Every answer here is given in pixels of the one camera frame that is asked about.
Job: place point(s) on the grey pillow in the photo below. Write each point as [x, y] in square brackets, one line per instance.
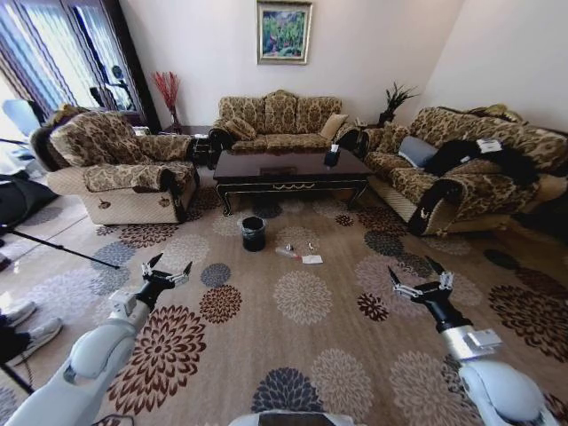
[417, 151]

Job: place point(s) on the white robot front shell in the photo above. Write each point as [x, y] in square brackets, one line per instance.
[290, 419]

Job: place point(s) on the white paper trash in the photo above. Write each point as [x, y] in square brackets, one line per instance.
[312, 259]

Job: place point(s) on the floral patterned carpet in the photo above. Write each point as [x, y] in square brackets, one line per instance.
[275, 346]

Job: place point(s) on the black garment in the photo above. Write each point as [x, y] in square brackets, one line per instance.
[461, 155]

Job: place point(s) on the plain tan cushion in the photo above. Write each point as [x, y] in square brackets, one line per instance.
[333, 126]

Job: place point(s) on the brown patterned armchair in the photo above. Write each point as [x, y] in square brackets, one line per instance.
[115, 177]

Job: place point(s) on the black tissue box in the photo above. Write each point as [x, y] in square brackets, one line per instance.
[332, 157]

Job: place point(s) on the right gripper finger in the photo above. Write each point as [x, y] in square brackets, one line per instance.
[401, 288]
[444, 278]

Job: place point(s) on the red dried plant vase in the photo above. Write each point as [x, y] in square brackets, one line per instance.
[169, 93]

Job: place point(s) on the brown patterned three-seat sofa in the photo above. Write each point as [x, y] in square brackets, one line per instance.
[279, 117]

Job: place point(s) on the grey office chair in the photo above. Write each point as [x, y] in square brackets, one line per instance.
[20, 115]

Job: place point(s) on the white sneaker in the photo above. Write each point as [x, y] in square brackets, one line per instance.
[37, 337]
[18, 313]

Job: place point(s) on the black tripod leg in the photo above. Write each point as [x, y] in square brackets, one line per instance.
[62, 248]

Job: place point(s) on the dark wooden coffee table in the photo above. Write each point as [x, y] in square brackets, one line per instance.
[288, 171]

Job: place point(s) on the black trash bin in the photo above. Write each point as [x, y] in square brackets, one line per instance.
[253, 235]

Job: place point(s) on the framed landscape painting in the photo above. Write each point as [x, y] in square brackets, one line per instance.
[284, 32]

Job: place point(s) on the clear plastic wrapper trash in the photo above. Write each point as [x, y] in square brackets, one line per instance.
[287, 253]

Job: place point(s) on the green potted plant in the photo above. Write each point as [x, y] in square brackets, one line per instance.
[395, 100]

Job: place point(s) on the black softbox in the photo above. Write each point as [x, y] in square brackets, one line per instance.
[24, 197]

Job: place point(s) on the white tag on garment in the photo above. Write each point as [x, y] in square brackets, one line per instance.
[488, 145]

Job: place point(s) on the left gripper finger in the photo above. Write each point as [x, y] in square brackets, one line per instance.
[182, 275]
[150, 268]

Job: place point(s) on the brown patterned two-seat sofa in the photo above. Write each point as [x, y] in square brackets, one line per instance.
[479, 186]

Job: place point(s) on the brown patterned cushion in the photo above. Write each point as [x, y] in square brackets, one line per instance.
[392, 137]
[239, 128]

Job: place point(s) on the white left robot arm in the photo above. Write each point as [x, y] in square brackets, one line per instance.
[93, 355]

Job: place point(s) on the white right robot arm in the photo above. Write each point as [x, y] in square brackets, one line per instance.
[501, 386]

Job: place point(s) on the striped sheer curtain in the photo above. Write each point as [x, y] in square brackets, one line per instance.
[53, 49]

